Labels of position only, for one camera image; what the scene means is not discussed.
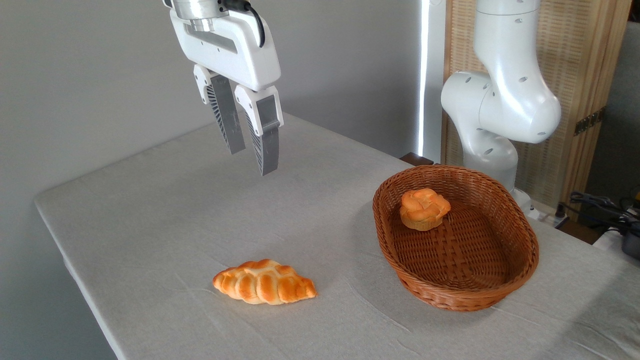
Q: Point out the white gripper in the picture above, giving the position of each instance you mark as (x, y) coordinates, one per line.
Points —
(235, 55)

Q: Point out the long braided bread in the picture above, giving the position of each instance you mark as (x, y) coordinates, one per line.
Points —
(265, 282)

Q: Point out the round knotted bread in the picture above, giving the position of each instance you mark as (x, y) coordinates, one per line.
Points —
(424, 209)

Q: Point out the brown wicker basket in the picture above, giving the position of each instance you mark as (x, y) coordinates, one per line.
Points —
(465, 260)

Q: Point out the grey tablecloth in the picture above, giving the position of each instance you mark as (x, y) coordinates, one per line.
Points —
(200, 215)

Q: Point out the dark wooden furniture corner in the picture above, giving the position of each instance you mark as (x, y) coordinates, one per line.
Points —
(416, 159)

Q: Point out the black power plug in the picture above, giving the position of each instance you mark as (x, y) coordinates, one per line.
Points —
(563, 212)

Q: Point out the wooden bamboo folding screen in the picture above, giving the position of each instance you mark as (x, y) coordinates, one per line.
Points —
(580, 65)

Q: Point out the metal screen hinge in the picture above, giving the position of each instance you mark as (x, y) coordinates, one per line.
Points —
(589, 121)

